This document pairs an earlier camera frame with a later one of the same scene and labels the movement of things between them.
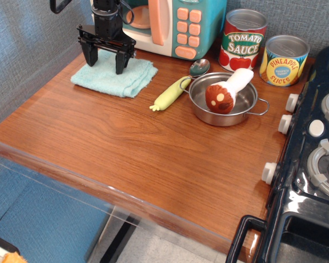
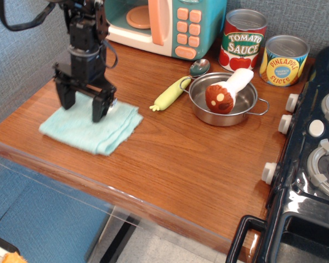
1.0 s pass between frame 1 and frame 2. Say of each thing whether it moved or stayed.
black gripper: moved
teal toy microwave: stayed
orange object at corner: stayed
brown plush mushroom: stayed
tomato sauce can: stayed
